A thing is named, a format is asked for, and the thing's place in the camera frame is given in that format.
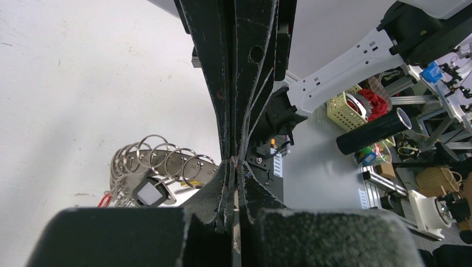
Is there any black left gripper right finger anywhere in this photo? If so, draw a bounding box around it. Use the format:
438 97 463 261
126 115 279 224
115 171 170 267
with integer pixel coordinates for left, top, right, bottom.
237 162 287 266

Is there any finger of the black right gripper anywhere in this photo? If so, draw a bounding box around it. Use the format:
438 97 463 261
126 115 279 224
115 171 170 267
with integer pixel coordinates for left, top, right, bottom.
174 1 230 160
234 1 297 161

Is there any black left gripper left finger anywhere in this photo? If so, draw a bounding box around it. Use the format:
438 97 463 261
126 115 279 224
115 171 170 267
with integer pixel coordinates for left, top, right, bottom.
176 160 235 266

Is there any large metal keyring with rings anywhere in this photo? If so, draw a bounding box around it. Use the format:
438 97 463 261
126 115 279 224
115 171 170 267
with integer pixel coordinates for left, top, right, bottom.
104 134 218 207

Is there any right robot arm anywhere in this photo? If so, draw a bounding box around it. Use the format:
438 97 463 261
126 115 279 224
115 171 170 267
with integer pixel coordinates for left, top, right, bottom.
175 1 471 160

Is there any yellow plastic key tag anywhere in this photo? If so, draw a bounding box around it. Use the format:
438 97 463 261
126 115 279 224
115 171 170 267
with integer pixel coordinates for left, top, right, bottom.
180 180 203 187

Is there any black plastic key tag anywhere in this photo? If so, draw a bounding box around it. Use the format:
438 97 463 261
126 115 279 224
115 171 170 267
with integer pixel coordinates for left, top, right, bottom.
132 177 177 207

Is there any red plastic key tag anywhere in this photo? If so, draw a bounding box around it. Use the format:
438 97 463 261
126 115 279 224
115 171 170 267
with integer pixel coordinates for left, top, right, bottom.
97 192 111 207

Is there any yellow perforated basket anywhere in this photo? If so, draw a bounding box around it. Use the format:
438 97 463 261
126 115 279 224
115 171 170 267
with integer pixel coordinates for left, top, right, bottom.
326 85 367 132

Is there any red cloth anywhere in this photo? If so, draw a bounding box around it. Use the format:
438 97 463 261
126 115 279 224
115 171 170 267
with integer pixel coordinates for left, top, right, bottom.
357 89 388 121

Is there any black cylinder flashlight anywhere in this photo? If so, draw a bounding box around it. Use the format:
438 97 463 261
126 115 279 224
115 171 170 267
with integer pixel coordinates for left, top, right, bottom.
336 108 412 155

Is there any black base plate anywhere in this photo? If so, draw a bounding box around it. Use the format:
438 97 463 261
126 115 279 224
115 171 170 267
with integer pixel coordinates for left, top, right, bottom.
245 143 284 202

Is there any right white cable duct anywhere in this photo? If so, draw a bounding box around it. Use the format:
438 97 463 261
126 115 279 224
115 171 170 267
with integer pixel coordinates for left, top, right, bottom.
271 148 283 177

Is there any white cable duct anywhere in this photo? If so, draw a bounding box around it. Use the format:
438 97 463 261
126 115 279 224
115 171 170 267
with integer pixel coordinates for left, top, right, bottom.
271 148 283 177
358 189 370 210

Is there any left white cable duct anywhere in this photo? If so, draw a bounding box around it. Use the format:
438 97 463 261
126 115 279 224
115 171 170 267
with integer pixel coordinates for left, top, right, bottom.
358 189 370 210

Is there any aluminium frame rail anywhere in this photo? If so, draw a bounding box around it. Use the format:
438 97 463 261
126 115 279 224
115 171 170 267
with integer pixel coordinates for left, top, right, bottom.
362 170 408 198

